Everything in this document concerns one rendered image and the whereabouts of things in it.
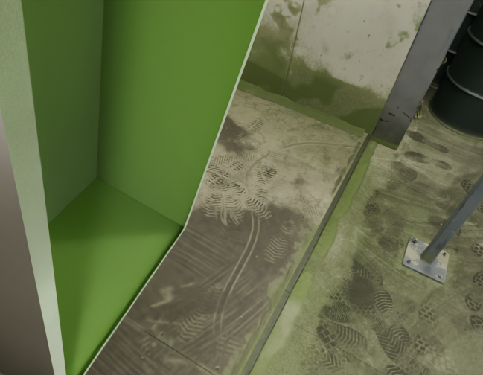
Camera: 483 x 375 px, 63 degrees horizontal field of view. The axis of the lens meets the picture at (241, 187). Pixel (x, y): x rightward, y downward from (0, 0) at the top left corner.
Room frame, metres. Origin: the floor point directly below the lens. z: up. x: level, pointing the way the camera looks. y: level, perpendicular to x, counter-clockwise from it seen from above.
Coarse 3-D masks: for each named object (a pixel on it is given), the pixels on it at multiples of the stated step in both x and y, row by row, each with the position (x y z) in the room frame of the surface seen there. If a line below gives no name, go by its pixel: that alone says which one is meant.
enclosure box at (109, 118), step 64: (0, 0) 0.19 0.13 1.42; (64, 0) 0.75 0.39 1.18; (128, 0) 0.85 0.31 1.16; (192, 0) 0.81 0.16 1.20; (256, 0) 0.77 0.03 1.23; (0, 64) 0.18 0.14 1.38; (64, 64) 0.75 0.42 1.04; (128, 64) 0.86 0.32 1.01; (192, 64) 0.81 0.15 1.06; (0, 128) 0.18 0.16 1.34; (64, 128) 0.75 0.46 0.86; (128, 128) 0.86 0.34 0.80; (192, 128) 0.81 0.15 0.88; (0, 192) 0.19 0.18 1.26; (64, 192) 0.76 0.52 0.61; (128, 192) 0.87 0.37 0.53; (192, 192) 0.81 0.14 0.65; (0, 256) 0.21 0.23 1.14; (64, 256) 0.60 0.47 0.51; (128, 256) 0.66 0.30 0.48; (0, 320) 0.23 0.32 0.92; (64, 320) 0.43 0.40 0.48
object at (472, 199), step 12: (480, 180) 1.22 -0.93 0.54; (480, 192) 1.20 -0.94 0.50; (468, 204) 1.21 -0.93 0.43; (456, 216) 1.21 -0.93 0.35; (468, 216) 1.19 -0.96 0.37; (444, 228) 1.21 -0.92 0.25; (456, 228) 1.20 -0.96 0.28; (432, 240) 1.24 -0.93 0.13; (444, 240) 1.20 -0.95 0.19; (432, 252) 1.20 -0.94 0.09
